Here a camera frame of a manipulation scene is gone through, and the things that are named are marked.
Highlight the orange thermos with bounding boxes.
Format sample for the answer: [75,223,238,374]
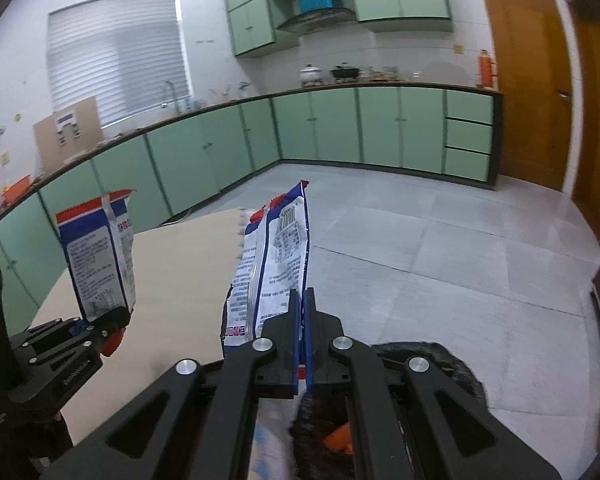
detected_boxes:
[477,50,496,88]

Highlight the orange plastic basket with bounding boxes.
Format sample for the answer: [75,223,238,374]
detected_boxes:
[2,175,33,201]

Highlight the black wok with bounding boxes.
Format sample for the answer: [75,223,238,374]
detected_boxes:
[330,63,359,83]

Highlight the red white blue snack packet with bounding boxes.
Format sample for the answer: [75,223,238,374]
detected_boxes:
[55,189,138,323]

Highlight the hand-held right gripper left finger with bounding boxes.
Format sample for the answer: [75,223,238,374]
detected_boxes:
[37,287,301,480]

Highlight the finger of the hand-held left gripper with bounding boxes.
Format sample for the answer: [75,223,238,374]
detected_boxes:
[25,306,132,368]
[10,316,88,348]

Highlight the white window blind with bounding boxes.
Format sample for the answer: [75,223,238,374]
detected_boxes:
[46,0,193,128]

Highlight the dark basket with contents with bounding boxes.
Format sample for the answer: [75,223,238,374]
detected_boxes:
[287,341,486,480]

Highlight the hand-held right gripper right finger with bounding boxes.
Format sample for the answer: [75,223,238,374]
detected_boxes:
[300,287,561,480]

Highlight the wooden door with handle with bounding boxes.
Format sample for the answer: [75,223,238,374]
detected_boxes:
[476,0,576,193]

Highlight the black range hood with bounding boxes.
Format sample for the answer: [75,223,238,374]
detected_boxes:
[274,7,356,33]

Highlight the green base cabinets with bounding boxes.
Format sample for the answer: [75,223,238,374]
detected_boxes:
[0,82,503,321]

